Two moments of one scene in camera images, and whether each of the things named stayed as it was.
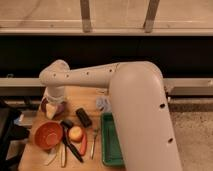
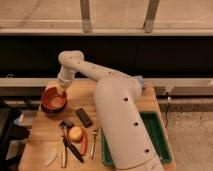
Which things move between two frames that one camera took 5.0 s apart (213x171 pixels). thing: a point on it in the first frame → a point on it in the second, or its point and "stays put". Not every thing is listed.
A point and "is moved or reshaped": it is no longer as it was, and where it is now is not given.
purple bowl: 59,110 stays put
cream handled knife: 63,154 stays put
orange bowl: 48,134 is moved or reshaped
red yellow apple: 75,133 stays put
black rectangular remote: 84,117 stays put
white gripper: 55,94 → 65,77
